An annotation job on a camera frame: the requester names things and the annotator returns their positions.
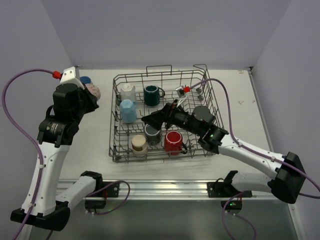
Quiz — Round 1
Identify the white faceted ceramic mug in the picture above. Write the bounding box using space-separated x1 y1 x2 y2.
120 83 137 102

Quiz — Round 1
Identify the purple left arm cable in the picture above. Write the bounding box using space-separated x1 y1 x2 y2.
1 69 131 240

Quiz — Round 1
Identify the left black controller box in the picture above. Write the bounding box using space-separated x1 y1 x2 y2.
84 200 106 212

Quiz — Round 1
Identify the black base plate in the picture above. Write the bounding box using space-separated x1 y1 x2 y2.
86 181 120 199
206 178 237 198

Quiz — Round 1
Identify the blue plastic tumbler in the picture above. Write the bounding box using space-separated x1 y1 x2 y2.
79 76 93 85

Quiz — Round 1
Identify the red mug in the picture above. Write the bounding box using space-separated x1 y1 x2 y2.
164 130 188 156

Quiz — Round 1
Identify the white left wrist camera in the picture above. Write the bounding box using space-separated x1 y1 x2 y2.
59 66 85 89

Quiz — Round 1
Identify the pink ghost pattern mug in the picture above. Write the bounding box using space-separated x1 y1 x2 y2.
85 83 101 101

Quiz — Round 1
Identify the aluminium mounting rail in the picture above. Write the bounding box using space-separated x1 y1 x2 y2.
56 178 263 200

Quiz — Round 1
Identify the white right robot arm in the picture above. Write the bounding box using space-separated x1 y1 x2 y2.
141 103 306 204

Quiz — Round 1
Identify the dark green mug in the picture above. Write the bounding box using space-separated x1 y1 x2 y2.
143 85 165 107

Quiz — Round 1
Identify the right black controller box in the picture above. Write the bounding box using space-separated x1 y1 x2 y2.
225 199 243 214

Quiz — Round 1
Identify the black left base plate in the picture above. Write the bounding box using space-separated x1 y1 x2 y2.
86 181 120 199

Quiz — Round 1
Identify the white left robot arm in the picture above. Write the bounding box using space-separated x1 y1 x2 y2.
10 83 103 231

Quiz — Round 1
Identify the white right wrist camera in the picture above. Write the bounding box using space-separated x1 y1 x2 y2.
175 85 191 107

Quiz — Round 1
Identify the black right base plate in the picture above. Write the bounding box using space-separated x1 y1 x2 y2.
206 178 237 198

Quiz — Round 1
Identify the dark grey mug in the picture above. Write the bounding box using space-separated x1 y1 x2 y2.
143 124 163 146

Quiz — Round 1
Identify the light blue faceted mug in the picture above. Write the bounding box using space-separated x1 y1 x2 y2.
120 99 137 124

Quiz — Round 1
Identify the grey wire dish rack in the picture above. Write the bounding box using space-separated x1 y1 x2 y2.
108 64 225 163

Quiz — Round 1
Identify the black controller box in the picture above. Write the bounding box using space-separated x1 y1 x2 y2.
225 199 243 214
84 200 106 212

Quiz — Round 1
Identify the cream and brown mug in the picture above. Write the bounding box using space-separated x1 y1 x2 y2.
131 134 148 157

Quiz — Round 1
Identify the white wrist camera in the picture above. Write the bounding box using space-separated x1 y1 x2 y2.
59 66 85 89
175 85 191 107

